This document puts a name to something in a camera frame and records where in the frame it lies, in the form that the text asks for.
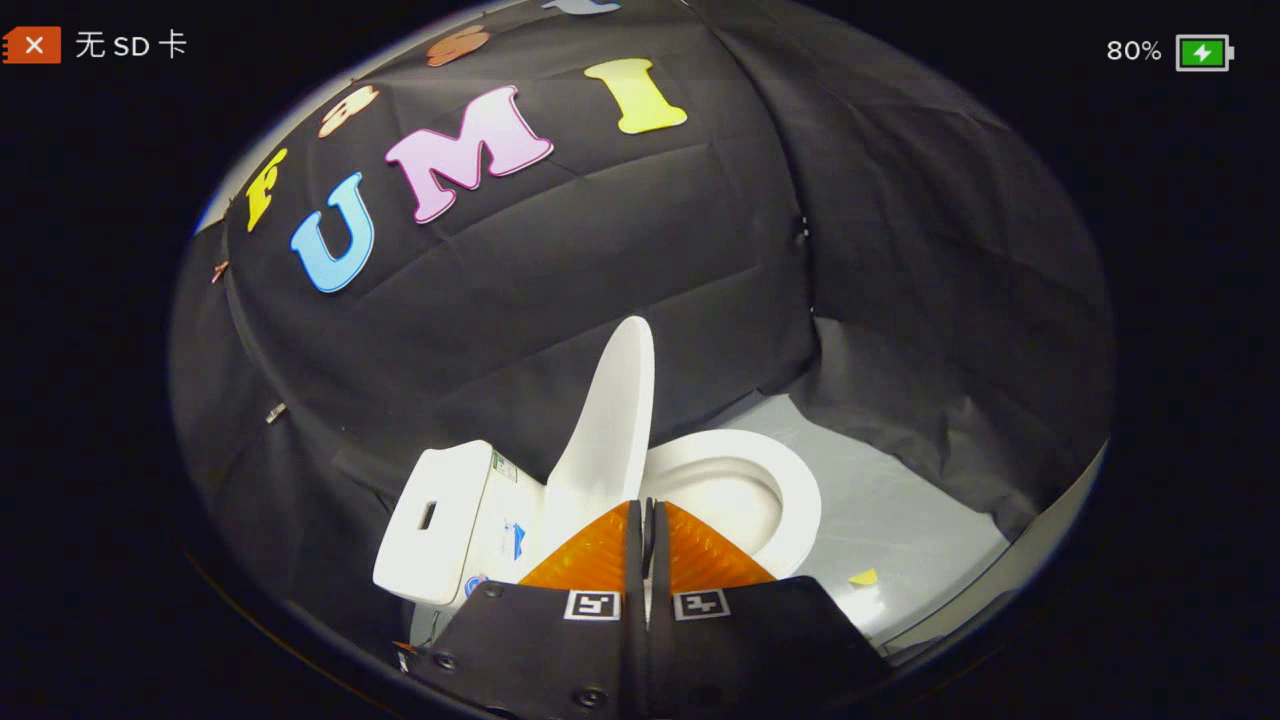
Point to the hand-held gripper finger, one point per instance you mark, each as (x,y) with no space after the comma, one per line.
(634,620)
(657,640)

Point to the white toilet lid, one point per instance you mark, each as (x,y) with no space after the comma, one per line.
(610,420)

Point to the white toilet body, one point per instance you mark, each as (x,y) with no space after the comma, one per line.
(440,520)

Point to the yellow floor sticker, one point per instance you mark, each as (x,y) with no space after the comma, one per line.
(863,577)

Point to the black backdrop cloth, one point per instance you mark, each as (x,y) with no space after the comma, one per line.
(600,250)

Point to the silver cloth clip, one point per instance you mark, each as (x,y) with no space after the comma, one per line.
(276,412)

